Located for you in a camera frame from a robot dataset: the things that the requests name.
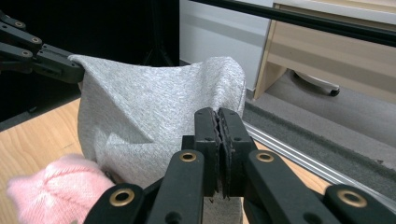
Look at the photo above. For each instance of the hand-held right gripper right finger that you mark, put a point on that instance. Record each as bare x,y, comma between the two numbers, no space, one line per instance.
236,140

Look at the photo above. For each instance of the grey beanie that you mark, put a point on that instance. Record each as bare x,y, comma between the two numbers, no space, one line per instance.
155,93

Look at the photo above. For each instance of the pink beanie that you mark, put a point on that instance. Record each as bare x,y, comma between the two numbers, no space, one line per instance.
62,186

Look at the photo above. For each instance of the office chair base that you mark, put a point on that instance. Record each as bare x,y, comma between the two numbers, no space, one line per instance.
314,82

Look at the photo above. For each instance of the black horizontal frame bar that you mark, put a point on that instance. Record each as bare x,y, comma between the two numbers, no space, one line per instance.
311,22

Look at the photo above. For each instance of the black curtain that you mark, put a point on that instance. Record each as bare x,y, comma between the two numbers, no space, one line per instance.
109,28

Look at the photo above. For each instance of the aluminium floor rail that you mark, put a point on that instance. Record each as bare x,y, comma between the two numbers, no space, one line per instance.
311,161

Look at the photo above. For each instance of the black frame leg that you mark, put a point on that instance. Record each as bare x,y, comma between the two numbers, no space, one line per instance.
160,37

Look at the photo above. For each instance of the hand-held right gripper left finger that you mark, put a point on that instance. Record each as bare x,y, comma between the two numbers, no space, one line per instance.
208,140

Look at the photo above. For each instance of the white cabinet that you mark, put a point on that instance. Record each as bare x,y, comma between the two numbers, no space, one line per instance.
218,37

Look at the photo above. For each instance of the light wooden desk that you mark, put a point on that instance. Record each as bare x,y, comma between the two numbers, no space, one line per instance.
327,53

